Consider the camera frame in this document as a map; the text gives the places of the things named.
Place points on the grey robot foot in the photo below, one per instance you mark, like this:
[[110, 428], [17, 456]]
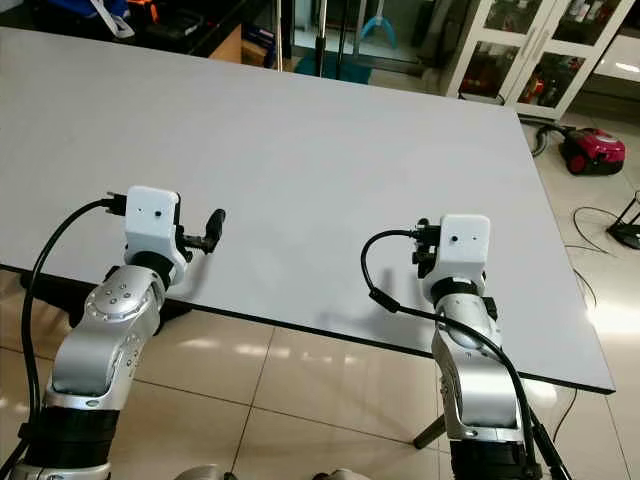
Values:
[[200, 473], [338, 476]]

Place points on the white glass-door cabinet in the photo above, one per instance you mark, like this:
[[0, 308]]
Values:
[[520, 50]]

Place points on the black floor stand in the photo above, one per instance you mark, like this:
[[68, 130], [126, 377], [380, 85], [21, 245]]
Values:
[[628, 228]]

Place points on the black workbench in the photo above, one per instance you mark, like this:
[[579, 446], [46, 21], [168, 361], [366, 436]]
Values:
[[205, 35]]

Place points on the metal stand pole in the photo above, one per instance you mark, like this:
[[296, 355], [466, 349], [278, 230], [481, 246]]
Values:
[[278, 35]]

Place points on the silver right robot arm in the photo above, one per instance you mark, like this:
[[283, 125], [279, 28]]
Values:
[[475, 380]]

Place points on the red vacuum cleaner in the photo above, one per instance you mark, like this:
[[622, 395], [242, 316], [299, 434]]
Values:
[[595, 150]]

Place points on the grey left robot foot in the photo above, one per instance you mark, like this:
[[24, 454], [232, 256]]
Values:
[[200, 473]]

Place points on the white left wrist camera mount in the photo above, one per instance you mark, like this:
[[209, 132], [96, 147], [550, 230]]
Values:
[[152, 222]]

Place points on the white tool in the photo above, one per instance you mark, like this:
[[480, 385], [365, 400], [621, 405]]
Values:
[[115, 22]]

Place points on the orange black tool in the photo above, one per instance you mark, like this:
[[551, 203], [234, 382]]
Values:
[[144, 10]]

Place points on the blue curved hanger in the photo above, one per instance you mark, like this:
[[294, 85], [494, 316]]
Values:
[[377, 28]]

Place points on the dark stand pole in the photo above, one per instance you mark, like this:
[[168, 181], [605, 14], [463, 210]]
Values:
[[321, 40]]

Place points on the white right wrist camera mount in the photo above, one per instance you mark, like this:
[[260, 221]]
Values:
[[465, 248]]

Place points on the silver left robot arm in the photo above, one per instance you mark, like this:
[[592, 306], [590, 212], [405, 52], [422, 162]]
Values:
[[105, 320]]

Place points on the grey right robot foot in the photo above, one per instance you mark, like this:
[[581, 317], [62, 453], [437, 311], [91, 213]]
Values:
[[338, 476]]

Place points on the slanted dark table leg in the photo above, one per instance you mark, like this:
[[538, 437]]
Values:
[[430, 432]]

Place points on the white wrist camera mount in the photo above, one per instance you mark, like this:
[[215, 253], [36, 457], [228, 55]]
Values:
[[152, 222], [465, 248]]

